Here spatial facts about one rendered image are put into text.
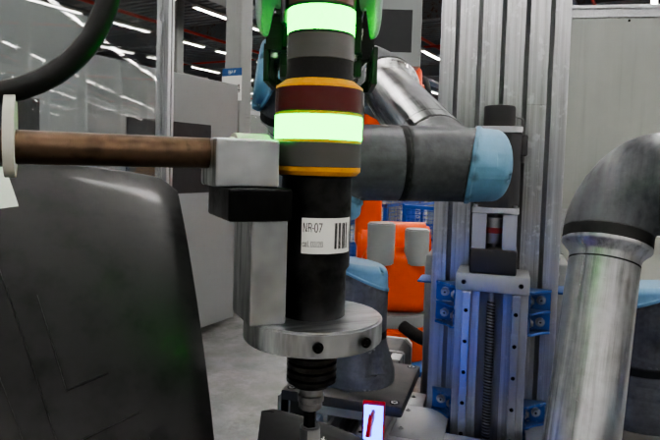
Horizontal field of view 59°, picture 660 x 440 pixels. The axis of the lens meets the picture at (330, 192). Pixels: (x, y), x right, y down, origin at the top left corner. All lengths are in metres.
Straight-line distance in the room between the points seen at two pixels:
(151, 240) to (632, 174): 0.51
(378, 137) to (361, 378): 0.65
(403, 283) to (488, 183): 3.71
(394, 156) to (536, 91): 0.71
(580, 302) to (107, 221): 0.50
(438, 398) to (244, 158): 1.08
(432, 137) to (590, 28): 1.64
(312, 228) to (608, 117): 1.92
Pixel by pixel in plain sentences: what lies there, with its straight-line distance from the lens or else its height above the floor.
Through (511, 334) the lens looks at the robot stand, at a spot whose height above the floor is 1.14.
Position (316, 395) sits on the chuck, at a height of 1.34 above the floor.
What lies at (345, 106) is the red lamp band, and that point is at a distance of 0.28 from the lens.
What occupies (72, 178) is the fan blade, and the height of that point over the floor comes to 1.44.
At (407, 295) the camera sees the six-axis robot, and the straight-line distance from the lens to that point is 4.30.
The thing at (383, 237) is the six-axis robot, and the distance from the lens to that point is 4.15.
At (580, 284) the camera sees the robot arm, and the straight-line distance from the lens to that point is 0.70.
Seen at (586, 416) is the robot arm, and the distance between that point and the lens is 0.68.
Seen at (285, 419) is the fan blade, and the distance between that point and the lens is 0.59.
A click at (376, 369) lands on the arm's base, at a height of 1.07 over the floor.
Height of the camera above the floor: 1.46
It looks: 3 degrees down
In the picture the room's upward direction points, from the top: 2 degrees clockwise
